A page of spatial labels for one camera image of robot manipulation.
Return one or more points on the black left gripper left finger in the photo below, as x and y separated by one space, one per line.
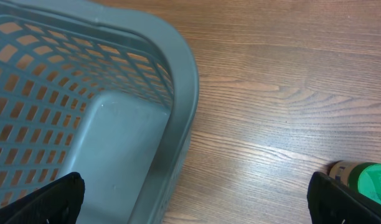
58 202

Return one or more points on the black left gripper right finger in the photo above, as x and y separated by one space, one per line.
331 202

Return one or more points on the grey plastic basket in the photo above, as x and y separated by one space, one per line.
106 92

